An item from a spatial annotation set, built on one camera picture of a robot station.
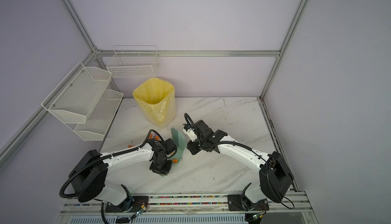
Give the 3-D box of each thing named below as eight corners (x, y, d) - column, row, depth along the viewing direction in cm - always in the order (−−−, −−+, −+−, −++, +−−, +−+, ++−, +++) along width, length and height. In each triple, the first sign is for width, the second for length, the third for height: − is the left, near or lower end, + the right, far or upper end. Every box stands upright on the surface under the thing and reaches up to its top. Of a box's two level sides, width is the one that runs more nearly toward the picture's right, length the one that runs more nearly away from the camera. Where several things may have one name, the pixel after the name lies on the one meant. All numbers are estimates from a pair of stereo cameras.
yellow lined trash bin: (139, 118, 110) (126, 92, 90) (161, 100, 121) (153, 74, 101) (164, 135, 100) (155, 111, 80) (185, 115, 112) (182, 89, 92)
